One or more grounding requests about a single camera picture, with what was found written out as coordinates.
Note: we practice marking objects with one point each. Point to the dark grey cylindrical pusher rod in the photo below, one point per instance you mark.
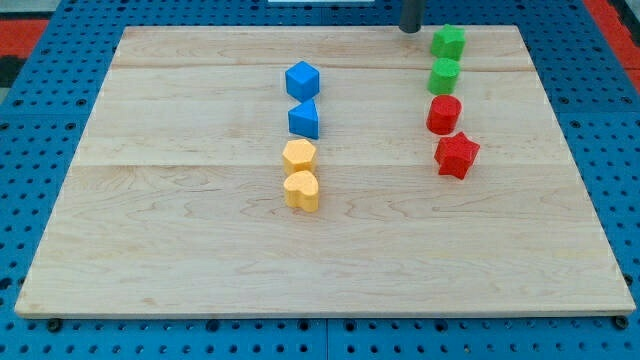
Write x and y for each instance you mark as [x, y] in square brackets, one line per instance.
[411, 16]

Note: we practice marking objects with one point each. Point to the yellow heart block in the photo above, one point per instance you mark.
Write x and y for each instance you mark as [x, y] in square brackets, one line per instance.
[301, 190]

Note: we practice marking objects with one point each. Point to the blue cube block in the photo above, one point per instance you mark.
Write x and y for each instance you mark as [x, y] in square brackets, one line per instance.
[302, 81]

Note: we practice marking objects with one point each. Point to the red star block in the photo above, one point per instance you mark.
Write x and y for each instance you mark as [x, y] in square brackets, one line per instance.
[455, 155]

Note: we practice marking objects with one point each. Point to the green cylinder block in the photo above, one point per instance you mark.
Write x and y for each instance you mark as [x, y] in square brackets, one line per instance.
[444, 76]

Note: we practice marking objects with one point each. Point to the red cylinder block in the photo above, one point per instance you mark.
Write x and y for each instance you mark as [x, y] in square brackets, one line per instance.
[443, 114]

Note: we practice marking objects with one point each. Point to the yellow hexagon block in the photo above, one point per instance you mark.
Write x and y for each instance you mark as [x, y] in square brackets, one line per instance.
[299, 155]

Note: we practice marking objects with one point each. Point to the light wooden board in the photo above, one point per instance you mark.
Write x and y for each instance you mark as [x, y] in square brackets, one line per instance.
[173, 206]

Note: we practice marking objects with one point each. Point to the green star block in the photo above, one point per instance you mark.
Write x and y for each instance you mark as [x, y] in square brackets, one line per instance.
[449, 42]

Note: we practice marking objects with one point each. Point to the blue triangle block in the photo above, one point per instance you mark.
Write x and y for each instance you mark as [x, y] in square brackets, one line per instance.
[303, 120]

